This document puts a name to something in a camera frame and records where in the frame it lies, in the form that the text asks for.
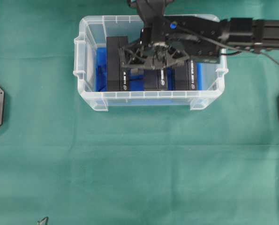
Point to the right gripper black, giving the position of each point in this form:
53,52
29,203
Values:
173,40

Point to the black realsense box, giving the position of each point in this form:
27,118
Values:
155,80
185,76
117,77

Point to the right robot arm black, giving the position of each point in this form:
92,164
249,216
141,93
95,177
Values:
246,35

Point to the clear plastic storage case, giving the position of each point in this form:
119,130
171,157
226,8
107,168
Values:
90,69

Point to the green table cloth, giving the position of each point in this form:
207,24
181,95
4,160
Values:
133,165

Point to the small metal clip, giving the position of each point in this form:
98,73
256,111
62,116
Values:
43,221

